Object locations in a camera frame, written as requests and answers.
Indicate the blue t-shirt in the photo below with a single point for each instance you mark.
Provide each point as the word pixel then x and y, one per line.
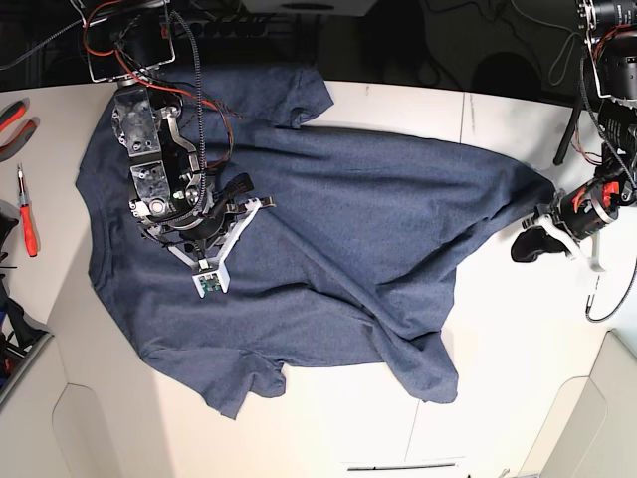
pixel 355 262

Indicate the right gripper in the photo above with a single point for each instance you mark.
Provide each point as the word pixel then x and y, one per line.
pixel 197 232

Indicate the orange handled screwdriver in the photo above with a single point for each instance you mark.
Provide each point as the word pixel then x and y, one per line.
pixel 30 239

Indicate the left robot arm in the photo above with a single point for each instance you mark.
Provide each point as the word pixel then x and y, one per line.
pixel 607 93

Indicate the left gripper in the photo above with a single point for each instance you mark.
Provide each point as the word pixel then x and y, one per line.
pixel 580 213

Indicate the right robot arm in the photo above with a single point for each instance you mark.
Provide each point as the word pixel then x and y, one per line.
pixel 177 137

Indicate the red lit power strip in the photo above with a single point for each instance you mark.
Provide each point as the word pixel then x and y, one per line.
pixel 165 31

